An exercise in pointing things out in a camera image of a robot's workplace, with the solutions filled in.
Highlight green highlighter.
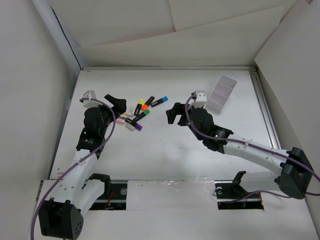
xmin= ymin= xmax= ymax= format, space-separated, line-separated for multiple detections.
xmin=133 ymin=109 xmax=150 ymax=122

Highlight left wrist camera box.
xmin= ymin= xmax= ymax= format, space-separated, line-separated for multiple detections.
xmin=82 ymin=90 xmax=96 ymax=106

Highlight white divided pen holder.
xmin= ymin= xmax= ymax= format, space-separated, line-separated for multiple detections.
xmin=206 ymin=74 xmax=238 ymax=113

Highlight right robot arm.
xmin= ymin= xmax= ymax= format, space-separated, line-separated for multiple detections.
xmin=166 ymin=102 xmax=315 ymax=200

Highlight blue highlighter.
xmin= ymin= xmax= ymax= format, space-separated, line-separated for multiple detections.
xmin=150 ymin=96 xmax=168 ymax=107

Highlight pink eraser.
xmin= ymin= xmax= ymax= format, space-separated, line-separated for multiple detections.
xmin=116 ymin=118 xmax=126 ymax=125

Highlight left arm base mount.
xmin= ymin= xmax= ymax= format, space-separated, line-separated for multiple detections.
xmin=89 ymin=173 xmax=128 ymax=211

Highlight yellow highlighter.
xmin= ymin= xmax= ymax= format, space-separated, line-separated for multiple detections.
xmin=134 ymin=99 xmax=144 ymax=116

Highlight purple highlighter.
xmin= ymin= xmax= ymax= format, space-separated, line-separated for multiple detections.
xmin=125 ymin=118 xmax=143 ymax=131

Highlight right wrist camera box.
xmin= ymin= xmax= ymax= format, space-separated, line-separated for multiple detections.
xmin=190 ymin=90 xmax=207 ymax=109

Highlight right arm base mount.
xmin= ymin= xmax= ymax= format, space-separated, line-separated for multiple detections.
xmin=212 ymin=171 xmax=264 ymax=210

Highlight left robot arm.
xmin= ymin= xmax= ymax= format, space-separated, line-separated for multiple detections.
xmin=34 ymin=90 xmax=127 ymax=240

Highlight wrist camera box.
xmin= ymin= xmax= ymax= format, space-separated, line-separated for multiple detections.
xmin=190 ymin=90 xmax=207 ymax=109
xmin=82 ymin=90 xmax=96 ymax=106

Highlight orange highlighter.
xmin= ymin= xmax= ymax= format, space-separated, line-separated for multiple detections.
xmin=141 ymin=96 xmax=155 ymax=111

